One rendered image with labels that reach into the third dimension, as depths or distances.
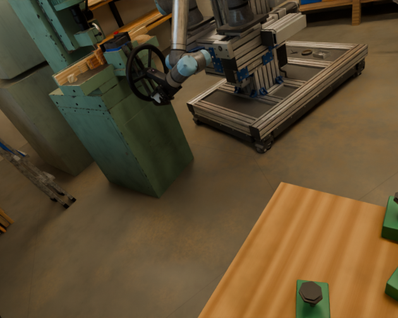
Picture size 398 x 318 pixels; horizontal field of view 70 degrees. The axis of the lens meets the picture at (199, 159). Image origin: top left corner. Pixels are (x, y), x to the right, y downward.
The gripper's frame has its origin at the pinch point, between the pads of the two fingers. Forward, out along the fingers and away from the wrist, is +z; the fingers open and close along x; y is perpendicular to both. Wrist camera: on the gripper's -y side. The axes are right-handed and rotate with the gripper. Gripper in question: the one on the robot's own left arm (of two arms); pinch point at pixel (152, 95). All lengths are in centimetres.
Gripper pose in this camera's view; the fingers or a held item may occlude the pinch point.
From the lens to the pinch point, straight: 148.6
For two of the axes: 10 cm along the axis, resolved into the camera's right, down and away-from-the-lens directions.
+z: -5.3, 2.4, 8.1
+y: 6.5, 7.3, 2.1
